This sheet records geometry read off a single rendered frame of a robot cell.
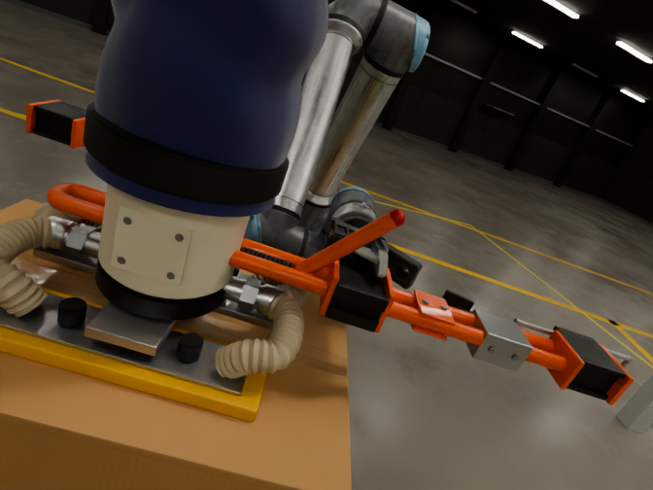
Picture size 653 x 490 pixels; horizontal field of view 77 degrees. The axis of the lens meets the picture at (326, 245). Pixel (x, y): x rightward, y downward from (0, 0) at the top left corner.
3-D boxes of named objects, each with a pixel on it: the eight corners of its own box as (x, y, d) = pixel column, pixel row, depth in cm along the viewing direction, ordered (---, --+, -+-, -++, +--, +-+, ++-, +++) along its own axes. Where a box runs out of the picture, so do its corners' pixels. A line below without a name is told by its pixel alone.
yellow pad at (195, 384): (-54, 337, 44) (-56, 299, 42) (14, 290, 53) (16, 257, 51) (254, 424, 47) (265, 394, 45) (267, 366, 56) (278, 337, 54)
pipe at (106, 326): (-39, 300, 44) (-40, 255, 42) (90, 219, 67) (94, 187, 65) (264, 389, 48) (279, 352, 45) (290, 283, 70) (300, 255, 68)
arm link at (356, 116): (280, 200, 150) (380, -15, 99) (324, 217, 154) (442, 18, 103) (273, 229, 139) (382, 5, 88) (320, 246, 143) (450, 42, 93)
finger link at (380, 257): (346, 266, 53) (339, 253, 63) (388, 281, 54) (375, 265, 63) (354, 244, 53) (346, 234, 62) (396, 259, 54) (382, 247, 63)
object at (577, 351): (560, 389, 56) (580, 362, 55) (536, 354, 63) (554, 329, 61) (612, 405, 57) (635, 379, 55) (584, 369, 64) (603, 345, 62)
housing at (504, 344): (472, 360, 56) (488, 334, 54) (459, 330, 62) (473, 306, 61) (518, 374, 57) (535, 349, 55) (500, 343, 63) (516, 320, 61)
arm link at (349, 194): (360, 231, 93) (381, 192, 89) (363, 256, 81) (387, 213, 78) (323, 216, 91) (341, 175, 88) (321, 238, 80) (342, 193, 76)
